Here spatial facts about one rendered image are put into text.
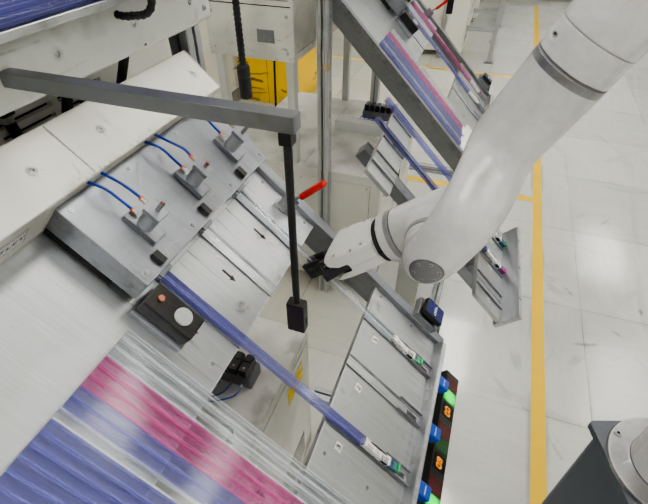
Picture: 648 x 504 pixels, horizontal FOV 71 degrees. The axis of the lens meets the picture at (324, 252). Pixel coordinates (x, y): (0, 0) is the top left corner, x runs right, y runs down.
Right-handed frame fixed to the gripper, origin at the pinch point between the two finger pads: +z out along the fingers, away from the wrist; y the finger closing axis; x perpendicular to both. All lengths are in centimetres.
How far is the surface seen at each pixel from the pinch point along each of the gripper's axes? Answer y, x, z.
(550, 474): -28, 117, 4
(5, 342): 40.3, -26.0, 5.4
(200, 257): 15.3, -16.4, 3.7
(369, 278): -8.0, 11.4, -1.5
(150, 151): 11.7, -32.4, 0.4
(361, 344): 6.4, 15.3, -1.8
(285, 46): -85, -35, 27
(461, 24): -440, 41, 48
